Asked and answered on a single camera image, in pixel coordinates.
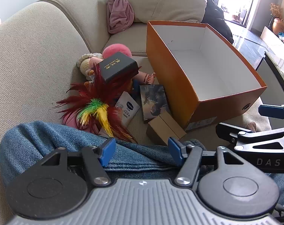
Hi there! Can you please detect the copper vase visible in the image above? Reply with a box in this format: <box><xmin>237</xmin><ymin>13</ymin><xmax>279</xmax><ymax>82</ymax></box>
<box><xmin>272</xmin><ymin>17</ymin><xmax>284</xmax><ymax>35</ymax></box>

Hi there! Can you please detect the dried flower bunch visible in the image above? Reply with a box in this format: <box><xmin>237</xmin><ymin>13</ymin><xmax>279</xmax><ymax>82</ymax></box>
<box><xmin>270</xmin><ymin>3</ymin><xmax>283</xmax><ymax>18</ymax></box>

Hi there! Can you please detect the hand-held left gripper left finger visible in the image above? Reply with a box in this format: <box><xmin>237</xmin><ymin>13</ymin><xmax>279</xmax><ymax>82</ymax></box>
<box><xmin>40</xmin><ymin>137</ymin><xmax>117</xmax><ymax>188</ymax></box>

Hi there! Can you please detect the beige sofa cushion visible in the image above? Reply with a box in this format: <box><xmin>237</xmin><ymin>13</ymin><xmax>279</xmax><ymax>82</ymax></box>
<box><xmin>123</xmin><ymin>0</ymin><xmax>209</xmax><ymax>24</ymax></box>

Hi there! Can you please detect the white lotion tube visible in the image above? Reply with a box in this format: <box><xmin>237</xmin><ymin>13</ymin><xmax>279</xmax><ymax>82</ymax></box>
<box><xmin>115</xmin><ymin>91</ymin><xmax>141</xmax><ymax>128</ymax></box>

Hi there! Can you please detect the small brown cardboard box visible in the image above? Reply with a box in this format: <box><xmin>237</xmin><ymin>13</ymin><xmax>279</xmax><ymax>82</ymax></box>
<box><xmin>146</xmin><ymin>111</ymin><xmax>187</xmax><ymax>146</ymax></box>

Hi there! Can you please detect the dark picture box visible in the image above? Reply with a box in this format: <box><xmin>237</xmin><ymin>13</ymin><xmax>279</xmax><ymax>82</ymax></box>
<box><xmin>140</xmin><ymin>84</ymin><xmax>170</xmax><ymax>124</ymax></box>

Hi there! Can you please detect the crumpled pink cloth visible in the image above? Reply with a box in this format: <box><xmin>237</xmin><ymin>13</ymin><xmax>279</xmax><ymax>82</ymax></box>
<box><xmin>106</xmin><ymin>0</ymin><xmax>135</xmax><ymax>34</ymax></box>

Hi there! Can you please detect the person's blue jeans leg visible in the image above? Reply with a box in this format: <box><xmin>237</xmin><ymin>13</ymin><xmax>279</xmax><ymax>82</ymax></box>
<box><xmin>0</xmin><ymin>121</ymin><xmax>284</xmax><ymax>216</ymax></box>

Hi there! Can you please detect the black jacket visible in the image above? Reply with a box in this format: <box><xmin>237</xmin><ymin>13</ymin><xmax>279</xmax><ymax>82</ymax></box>
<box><xmin>204</xmin><ymin>0</ymin><xmax>234</xmax><ymax>44</ymax></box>

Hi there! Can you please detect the black gift box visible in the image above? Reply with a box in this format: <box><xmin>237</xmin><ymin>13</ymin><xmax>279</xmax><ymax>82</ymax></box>
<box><xmin>96</xmin><ymin>52</ymin><xmax>138</xmax><ymax>83</ymax></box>

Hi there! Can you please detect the beige fabric sofa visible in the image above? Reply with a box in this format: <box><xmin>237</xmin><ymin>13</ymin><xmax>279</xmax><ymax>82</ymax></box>
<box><xmin>0</xmin><ymin>0</ymin><xmax>274</xmax><ymax>225</ymax></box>

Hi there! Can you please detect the white low cabinet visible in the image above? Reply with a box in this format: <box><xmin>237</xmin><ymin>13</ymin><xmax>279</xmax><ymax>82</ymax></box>
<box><xmin>260</xmin><ymin>26</ymin><xmax>284</xmax><ymax>52</ymax></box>

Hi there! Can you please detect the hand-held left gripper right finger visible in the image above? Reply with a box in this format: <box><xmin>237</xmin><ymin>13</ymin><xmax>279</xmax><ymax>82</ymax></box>
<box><xmin>168</xmin><ymin>137</ymin><xmax>247</xmax><ymax>188</ymax></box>

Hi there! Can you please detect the pink plastic doll leg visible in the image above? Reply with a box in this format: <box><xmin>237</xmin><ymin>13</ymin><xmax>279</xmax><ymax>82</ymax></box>
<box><xmin>133</xmin><ymin>70</ymin><xmax>156</xmax><ymax>85</ymax></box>

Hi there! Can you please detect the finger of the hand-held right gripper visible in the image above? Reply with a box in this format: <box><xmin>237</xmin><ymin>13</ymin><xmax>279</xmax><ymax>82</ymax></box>
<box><xmin>258</xmin><ymin>104</ymin><xmax>284</xmax><ymax>120</ymax></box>
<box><xmin>216</xmin><ymin>122</ymin><xmax>284</xmax><ymax>152</ymax></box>

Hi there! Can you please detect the orange cardboard box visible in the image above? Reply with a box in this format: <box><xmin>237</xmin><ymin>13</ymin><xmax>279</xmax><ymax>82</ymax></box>
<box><xmin>145</xmin><ymin>21</ymin><xmax>267</xmax><ymax>132</ymax></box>

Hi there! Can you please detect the red feather toy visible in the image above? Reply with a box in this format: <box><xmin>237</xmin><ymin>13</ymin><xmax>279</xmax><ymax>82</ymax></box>
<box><xmin>52</xmin><ymin>63</ymin><xmax>138</xmax><ymax>143</ymax></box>

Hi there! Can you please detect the small doll with knit hat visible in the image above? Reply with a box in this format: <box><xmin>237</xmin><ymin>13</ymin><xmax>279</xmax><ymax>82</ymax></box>
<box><xmin>76</xmin><ymin>53</ymin><xmax>104</xmax><ymax>82</ymax></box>

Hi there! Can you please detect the pink fluffy pompom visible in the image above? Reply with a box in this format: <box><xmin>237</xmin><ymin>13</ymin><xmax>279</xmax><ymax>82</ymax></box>
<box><xmin>102</xmin><ymin>43</ymin><xmax>132</xmax><ymax>60</ymax></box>

